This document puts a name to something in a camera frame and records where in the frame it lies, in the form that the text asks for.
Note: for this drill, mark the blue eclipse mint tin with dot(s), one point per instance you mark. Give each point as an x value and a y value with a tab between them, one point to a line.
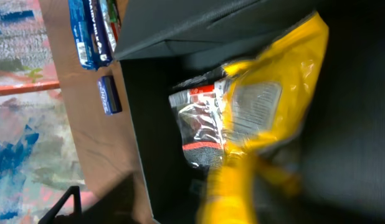
109	95

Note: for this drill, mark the black clear candy bag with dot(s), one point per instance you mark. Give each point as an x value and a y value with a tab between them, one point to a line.
198	104

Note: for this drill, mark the dark green box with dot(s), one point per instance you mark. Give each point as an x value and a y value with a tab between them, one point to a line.
338	156

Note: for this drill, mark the yellow candy bag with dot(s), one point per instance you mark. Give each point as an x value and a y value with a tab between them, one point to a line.
264	107

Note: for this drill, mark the dark blue chocolate bar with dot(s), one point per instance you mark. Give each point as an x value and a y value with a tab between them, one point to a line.
100	34

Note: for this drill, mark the green white candy bar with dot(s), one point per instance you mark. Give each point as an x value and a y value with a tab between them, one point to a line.
111	22

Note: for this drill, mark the blue cookie packet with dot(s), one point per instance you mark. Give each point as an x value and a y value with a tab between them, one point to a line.
82	38

